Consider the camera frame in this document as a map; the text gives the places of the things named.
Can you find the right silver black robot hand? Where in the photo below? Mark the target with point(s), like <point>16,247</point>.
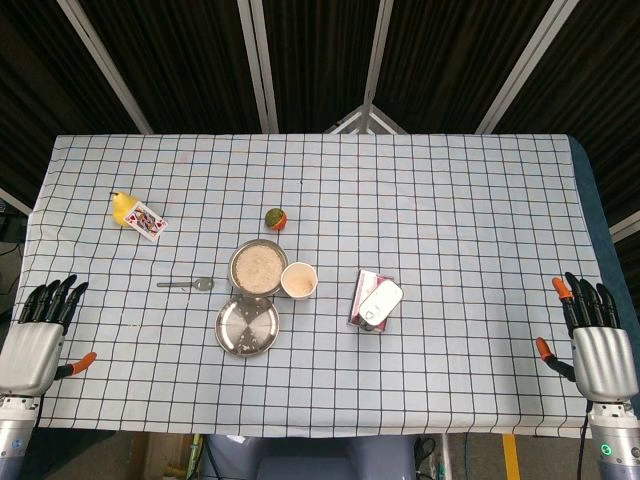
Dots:
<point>602,360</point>

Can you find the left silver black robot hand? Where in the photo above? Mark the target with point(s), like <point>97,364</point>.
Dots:
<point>30,350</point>

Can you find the metal spoon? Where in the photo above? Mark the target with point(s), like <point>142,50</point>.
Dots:
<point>202,284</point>

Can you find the steel bowl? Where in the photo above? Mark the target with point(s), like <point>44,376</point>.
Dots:
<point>232,270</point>

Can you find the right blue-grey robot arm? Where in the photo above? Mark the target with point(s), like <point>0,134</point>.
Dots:
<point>615,440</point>

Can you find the paper cup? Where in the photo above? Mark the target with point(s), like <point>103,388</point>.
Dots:
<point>299,282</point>

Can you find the blue table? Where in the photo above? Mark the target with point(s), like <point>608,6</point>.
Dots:
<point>592,200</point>

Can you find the yellow pear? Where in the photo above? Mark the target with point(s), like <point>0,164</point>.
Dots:
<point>120,209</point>

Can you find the queen playing card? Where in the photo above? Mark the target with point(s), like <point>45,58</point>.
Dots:
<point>145,222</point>

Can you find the flat steel plate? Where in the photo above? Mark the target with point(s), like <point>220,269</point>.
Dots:
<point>247,327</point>

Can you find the white oval tin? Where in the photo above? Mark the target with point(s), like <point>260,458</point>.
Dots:
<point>380,302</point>

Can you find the pink white box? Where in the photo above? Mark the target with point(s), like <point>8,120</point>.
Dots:
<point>362,290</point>

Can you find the checkered tablecloth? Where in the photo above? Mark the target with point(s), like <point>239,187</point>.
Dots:
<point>400,200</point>

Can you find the green orange ball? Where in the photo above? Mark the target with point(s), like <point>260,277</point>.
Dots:
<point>276,219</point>

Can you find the blue-grey robot torso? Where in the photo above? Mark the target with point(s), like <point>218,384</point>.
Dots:
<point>300,457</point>

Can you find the white aluminium frame beam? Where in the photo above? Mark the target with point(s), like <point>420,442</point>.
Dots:
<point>105,67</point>
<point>252,60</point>
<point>625,227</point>
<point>527,65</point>
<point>377,45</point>
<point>15,200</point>
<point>267,75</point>

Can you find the triangular aluminium frame brace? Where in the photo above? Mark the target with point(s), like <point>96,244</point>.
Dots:
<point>367,117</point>

